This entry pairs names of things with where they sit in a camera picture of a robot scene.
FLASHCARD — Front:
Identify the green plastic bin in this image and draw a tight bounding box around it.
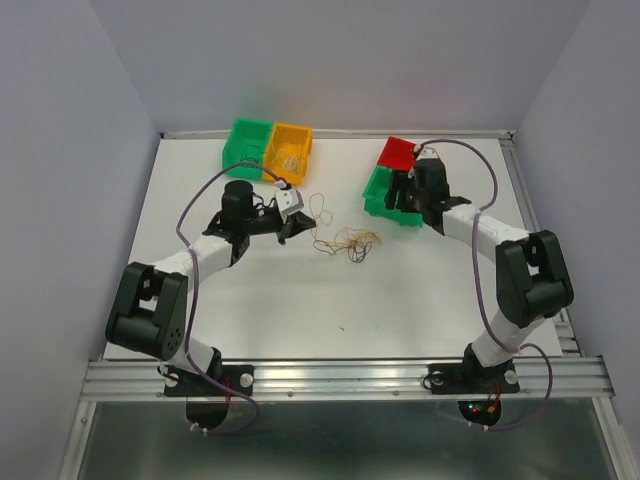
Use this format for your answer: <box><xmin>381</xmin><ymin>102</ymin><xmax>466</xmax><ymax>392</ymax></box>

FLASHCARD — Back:
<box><xmin>222</xmin><ymin>118</ymin><xmax>273</xmax><ymax>168</ymax></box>
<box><xmin>362</xmin><ymin>166</ymin><xmax>424</xmax><ymax>228</ymax></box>

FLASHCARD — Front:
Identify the red plastic bin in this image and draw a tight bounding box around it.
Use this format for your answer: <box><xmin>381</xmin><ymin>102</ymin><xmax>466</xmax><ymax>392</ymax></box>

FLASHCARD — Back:
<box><xmin>377</xmin><ymin>136</ymin><xmax>416</xmax><ymax>171</ymax></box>

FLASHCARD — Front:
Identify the yellow thin wire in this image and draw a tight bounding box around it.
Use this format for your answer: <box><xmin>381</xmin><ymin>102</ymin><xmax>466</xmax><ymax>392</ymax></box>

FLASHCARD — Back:
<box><xmin>308</xmin><ymin>192</ymin><xmax>384</xmax><ymax>265</ymax></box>

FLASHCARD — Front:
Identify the white thin wire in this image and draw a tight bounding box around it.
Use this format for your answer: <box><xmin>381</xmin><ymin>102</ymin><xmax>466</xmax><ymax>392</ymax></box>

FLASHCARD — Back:
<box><xmin>272</xmin><ymin>142</ymin><xmax>306</xmax><ymax>174</ymax></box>

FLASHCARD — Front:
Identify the brown thin wire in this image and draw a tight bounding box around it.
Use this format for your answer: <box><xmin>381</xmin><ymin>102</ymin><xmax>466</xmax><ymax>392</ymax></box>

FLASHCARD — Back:
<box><xmin>238</xmin><ymin>143</ymin><xmax>265</xmax><ymax>166</ymax></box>

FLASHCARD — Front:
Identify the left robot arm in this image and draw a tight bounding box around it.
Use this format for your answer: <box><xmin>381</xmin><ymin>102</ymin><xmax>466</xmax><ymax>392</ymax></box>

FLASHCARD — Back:
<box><xmin>105</xmin><ymin>180</ymin><xmax>316</xmax><ymax>394</ymax></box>

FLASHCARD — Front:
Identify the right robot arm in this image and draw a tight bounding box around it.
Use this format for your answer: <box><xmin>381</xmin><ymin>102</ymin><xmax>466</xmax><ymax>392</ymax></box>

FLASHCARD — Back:
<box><xmin>385</xmin><ymin>158</ymin><xmax>574</xmax><ymax>390</ymax></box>

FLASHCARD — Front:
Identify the yellow plastic bin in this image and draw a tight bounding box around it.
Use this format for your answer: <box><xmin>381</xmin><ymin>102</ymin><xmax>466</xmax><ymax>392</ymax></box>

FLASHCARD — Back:
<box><xmin>263</xmin><ymin>122</ymin><xmax>313</xmax><ymax>186</ymax></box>

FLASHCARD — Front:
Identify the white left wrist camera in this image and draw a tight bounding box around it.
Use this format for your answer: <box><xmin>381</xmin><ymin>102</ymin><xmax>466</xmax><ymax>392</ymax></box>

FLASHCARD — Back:
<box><xmin>274</xmin><ymin>179</ymin><xmax>304</xmax><ymax>221</ymax></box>

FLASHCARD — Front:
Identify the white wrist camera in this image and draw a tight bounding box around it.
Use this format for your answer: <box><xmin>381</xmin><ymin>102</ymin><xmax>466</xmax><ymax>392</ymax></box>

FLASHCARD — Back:
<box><xmin>274</xmin><ymin>179</ymin><xmax>304</xmax><ymax>221</ymax></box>
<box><xmin>412</xmin><ymin>144</ymin><xmax>441</xmax><ymax>162</ymax></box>

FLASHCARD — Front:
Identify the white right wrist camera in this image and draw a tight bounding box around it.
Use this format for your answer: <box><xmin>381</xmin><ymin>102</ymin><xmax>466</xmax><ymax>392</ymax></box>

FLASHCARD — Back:
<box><xmin>412</xmin><ymin>144</ymin><xmax>441</xmax><ymax>162</ymax></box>

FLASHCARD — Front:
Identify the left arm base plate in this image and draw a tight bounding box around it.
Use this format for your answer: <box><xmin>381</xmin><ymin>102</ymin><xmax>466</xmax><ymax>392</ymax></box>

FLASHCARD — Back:
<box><xmin>157</xmin><ymin>364</ymin><xmax>255</xmax><ymax>398</ymax></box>

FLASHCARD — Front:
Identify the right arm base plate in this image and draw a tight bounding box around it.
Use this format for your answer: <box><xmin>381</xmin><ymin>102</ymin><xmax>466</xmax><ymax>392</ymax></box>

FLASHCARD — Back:
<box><xmin>422</xmin><ymin>361</ymin><xmax>520</xmax><ymax>395</ymax></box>

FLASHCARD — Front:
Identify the aluminium front rail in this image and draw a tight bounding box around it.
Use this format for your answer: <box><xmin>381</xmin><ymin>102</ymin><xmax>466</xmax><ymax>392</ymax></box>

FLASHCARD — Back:
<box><xmin>80</xmin><ymin>357</ymin><xmax>615</xmax><ymax>403</ymax></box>

